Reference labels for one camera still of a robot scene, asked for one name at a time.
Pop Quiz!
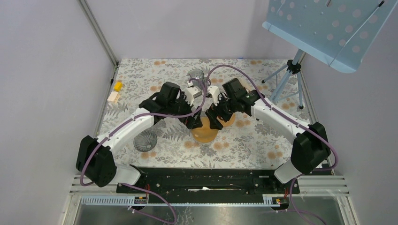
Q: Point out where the blue perforated stand tray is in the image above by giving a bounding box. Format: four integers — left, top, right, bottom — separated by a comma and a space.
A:
262, 0, 398, 74

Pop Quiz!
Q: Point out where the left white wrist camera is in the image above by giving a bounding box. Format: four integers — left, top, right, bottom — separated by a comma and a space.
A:
184, 82, 202, 106

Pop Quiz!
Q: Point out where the brown paper coffee filter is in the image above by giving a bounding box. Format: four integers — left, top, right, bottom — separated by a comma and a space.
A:
191, 117, 218, 142

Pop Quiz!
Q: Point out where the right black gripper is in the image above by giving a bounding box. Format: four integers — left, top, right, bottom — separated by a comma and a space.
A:
206, 92, 238, 130

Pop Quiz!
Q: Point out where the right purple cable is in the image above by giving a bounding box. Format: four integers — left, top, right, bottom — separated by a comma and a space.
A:
205, 64, 339, 225

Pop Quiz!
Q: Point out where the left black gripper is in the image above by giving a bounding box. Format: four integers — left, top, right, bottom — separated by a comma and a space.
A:
167, 91, 202, 128

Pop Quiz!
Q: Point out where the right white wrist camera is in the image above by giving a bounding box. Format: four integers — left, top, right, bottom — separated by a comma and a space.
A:
207, 85, 221, 105

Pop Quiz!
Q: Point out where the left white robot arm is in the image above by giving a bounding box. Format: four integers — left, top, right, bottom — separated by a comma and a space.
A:
76, 82, 207, 193

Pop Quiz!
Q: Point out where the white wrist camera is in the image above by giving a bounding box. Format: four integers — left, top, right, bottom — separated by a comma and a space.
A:
184, 82, 202, 106
207, 85, 221, 105

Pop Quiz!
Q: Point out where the floral tablecloth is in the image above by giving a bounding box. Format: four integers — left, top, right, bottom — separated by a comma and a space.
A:
99, 59, 292, 169

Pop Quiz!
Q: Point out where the yellow block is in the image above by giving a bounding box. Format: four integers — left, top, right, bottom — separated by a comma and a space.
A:
113, 82, 123, 92

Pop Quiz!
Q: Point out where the grey glass pitcher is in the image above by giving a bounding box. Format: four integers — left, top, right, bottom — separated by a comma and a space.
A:
187, 69, 206, 89

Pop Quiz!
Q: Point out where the purple cable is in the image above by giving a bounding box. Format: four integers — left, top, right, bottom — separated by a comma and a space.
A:
205, 64, 339, 225
79, 77, 208, 224

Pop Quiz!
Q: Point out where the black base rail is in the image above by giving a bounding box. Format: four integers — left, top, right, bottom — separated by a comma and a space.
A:
135, 167, 300, 204

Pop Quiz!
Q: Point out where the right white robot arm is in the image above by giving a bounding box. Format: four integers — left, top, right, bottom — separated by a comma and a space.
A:
206, 78, 331, 193

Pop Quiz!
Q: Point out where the beige wooden block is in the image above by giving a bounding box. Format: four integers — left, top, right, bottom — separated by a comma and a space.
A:
107, 91, 120, 103

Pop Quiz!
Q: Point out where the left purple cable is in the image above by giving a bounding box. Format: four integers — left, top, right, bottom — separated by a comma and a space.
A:
79, 77, 208, 224

